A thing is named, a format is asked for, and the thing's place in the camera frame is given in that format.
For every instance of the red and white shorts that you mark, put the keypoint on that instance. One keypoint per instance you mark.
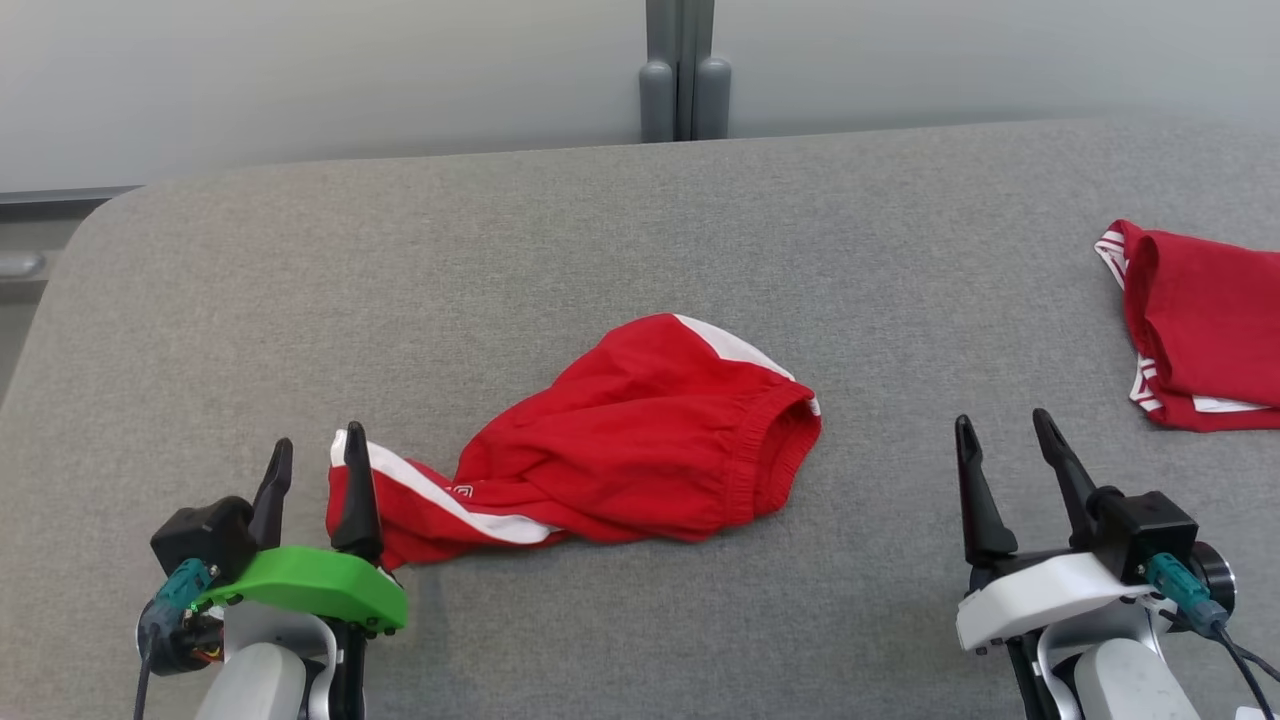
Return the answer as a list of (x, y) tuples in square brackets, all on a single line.
[(1210, 320)]

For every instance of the red shorts with white stripes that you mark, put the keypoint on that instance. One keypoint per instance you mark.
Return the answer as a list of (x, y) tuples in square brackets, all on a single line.
[(640, 430)]

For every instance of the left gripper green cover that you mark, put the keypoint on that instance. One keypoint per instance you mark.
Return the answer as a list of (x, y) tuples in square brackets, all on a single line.
[(310, 585)]

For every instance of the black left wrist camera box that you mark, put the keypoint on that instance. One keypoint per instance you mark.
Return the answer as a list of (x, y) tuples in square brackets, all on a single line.
[(200, 535)]

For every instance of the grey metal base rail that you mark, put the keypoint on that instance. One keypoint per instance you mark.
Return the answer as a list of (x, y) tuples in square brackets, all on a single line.
[(50, 200)]

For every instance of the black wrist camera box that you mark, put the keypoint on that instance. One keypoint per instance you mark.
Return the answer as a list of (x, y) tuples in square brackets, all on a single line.
[(200, 535), (1150, 530)]

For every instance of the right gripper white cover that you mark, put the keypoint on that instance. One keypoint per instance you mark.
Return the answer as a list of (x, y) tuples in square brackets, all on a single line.
[(1040, 595)]

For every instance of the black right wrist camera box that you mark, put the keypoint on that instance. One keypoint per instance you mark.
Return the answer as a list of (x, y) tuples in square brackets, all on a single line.
[(1150, 530)]

